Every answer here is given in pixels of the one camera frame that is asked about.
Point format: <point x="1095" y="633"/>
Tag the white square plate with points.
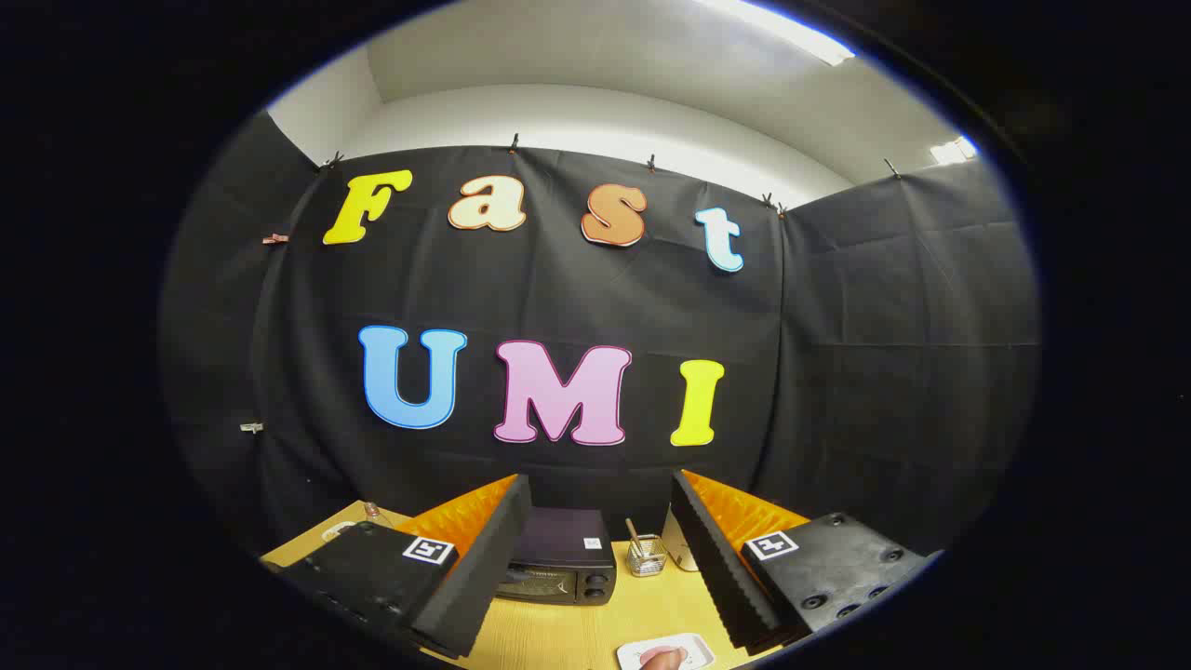
<point x="698" y="647"/>

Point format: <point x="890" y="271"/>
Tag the clear plastic water bottle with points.
<point x="374" y="512"/>

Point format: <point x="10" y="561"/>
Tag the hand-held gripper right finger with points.
<point x="716" y="568"/>

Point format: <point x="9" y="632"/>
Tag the white pop-up toaster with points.
<point x="677" y="549"/>

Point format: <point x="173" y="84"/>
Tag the small white snack dish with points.
<point x="337" y="531"/>

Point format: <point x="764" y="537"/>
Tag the small ceiling light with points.
<point x="954" y="151"/>

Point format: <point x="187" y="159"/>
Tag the black toaster oven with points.
<point x="568" y="540"/>

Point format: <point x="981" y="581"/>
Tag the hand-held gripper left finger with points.
<point x="484" y="568"/>

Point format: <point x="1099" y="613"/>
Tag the wooden stick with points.
<point x="633" y="535"/>

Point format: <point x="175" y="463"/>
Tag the round pink meat slice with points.
<point x="643" y="657"/>

